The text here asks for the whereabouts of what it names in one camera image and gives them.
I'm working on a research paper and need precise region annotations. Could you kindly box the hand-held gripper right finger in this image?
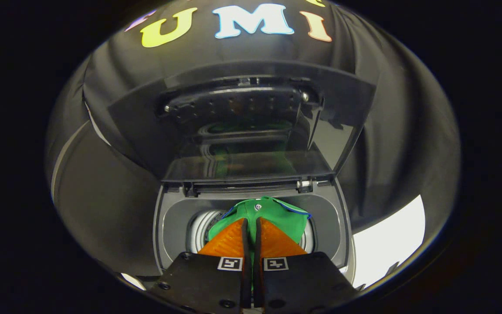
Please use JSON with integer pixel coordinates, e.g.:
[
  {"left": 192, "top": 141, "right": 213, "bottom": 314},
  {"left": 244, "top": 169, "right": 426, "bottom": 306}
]
[{"left": 253, "top": 216, "right": 356, "bottom": 314}]

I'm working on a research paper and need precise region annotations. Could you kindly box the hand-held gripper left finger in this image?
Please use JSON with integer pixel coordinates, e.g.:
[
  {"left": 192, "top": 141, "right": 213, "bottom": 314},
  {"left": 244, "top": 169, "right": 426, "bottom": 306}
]
[{"left": 155, "top": 217, "right": 251, "bottom": 314}]

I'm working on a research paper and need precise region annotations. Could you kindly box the green polo shirt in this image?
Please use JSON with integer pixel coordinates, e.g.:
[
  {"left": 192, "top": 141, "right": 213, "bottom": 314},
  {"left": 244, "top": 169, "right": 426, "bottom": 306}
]
[{"left": 207, "top": 196, "right": 312, "bottom": 253}]

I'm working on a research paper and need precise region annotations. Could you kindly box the white paper sheet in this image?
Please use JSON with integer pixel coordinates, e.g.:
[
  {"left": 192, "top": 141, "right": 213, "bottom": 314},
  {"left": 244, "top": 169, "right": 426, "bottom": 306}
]
[{"left": 353, "top": 195, "right": 426, "bottom": 288}]

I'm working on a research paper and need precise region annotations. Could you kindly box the black backdrop cloth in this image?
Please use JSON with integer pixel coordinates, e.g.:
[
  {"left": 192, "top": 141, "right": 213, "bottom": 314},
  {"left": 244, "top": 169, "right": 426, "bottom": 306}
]
[{"left": 45, "top": 0, "right": 461, "bottom": 280}]

